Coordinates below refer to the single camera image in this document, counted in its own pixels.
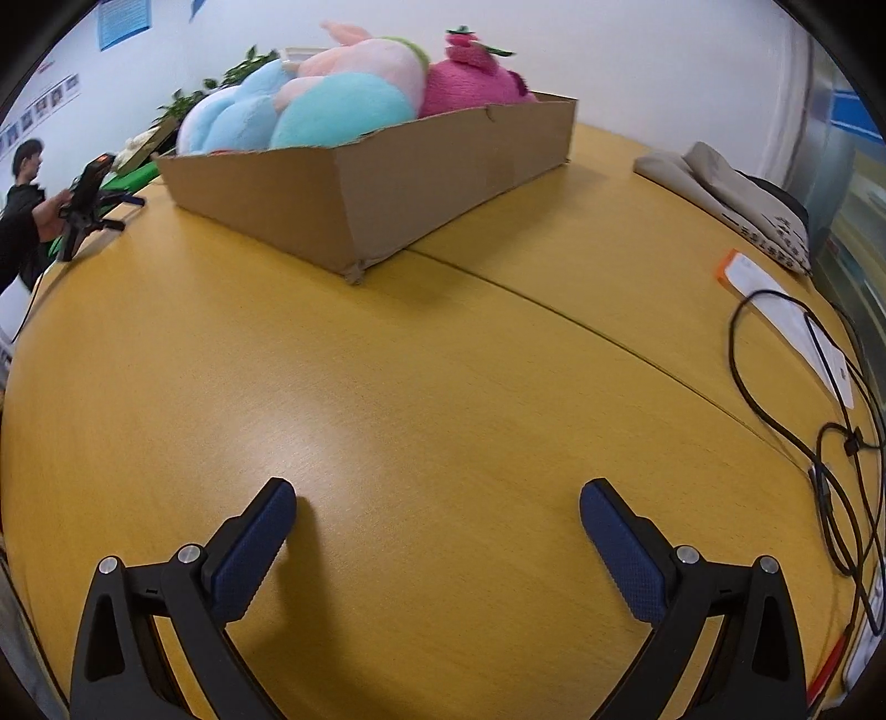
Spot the white power strip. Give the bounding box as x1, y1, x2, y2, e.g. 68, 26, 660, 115
841, 559, 886, 688

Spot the light blue plush toy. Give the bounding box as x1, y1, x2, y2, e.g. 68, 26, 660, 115
176, 59, 292, 155

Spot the black cable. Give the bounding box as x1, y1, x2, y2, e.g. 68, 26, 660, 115
727, 289, 886, 619

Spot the row of wall photos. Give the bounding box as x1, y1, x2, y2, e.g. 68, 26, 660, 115
0, 72, 81, 157

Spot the beige cloth bag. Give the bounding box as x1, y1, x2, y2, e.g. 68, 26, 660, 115
633, 141, 812, 276

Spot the black device on tripod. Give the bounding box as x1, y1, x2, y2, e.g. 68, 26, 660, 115
55, 155, 148, 263

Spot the glass door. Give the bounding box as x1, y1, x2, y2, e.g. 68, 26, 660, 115
795, 38, 886, 333

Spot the blue wall poster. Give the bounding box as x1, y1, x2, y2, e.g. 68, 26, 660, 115
97, 0, 153, 54

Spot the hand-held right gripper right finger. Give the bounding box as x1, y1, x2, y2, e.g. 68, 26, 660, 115
580, 479, 811, 720

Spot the green cloth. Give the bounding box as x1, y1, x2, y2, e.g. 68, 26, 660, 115
42, 166, 166, 259

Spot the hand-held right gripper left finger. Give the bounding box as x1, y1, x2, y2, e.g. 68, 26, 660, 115
69, 477, 298, 720

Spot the white paper with orange edge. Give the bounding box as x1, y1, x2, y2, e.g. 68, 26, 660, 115
715, 249, 857, 409

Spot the green potted plant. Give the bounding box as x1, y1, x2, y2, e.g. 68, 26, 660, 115
153, 86, 212, 131
220, 45, 285, 90

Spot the brown cardboard box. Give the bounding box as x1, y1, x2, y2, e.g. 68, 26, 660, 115
151, 93, 580, 286

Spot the pastel pink teal plush toy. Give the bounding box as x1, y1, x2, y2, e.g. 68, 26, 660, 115
269, 19, 429, 150

